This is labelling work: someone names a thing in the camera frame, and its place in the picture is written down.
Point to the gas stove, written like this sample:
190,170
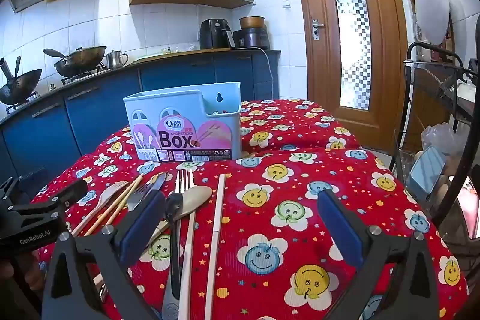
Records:
84,76

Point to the white wall switch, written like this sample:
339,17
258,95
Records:
287,3

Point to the blue plastic utensil box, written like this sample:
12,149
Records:
210,106

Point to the wooden door with glass pane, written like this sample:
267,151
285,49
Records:
322,80

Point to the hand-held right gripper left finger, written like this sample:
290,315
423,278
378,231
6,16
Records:
142,226

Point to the pink white packet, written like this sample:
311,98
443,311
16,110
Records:
468,211

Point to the beige fork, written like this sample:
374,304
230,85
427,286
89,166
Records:
108,194

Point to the dark rice cooker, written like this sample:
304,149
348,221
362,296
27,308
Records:
252,39

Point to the white hanging plastic bag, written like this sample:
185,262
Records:
431,5

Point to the plain metal fork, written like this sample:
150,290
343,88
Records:
137,198

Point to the clear crumpled plastic bag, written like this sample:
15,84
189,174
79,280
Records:
442,138

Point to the metal table knife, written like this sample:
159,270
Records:
159,182

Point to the white chopstick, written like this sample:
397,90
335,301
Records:
216,222
188,252

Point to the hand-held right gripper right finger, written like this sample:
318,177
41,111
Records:
339,226

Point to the brown pot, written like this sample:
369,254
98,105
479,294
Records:
253,22

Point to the light blue plastic lid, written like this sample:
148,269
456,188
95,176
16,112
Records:
427,170

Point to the black spoon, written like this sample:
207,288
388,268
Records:
174,207

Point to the red smiley flower tablecloth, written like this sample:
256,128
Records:
285,173

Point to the black metal rack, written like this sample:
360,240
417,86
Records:
412,87

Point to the small metal kettle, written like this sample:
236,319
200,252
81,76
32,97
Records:
116,59

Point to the black air fryer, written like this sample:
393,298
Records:
213,35

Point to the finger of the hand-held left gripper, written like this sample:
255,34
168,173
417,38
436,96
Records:
56,196

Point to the dark round wok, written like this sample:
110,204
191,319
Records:
20,87

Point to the beige spoon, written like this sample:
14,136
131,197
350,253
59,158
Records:
197,198

